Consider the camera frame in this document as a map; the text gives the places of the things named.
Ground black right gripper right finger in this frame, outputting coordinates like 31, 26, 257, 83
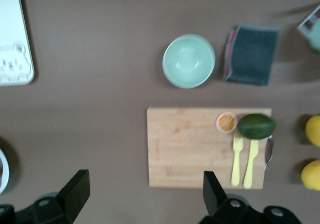
199, 171, 305, 224

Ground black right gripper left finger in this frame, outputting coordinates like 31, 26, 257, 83
0, 169, 91, 224

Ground white round plate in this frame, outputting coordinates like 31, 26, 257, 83
0, 148, 10, 195

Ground yellow plastic fork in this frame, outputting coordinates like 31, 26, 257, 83
231, 131, 245, 187

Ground yellow plastic knife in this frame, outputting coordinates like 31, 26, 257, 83
243, 138, 260, 189

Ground wooden cutting board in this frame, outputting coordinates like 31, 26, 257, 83
146, 107, 273, 190

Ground toy orange slice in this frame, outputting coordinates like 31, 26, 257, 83
215, 112, 238, 134

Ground dark green avocado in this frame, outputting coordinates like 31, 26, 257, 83
237, 113, 277, 140

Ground yellow lemon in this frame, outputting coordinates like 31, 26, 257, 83
305, 114, 320, 147
300, 159, 320, 191

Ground mint green bowl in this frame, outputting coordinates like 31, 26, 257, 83
162, 34, 216, 89

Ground dark grey folded cloth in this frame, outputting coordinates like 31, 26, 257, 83
224, 24, 280, 86

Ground cream bear print tray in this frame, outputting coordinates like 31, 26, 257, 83
0, 0, 36, 86

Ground sage green cup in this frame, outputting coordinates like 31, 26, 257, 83
309, 19, 320, 51

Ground white wire cup rack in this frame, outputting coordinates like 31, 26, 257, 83
296, 5, 320, 39

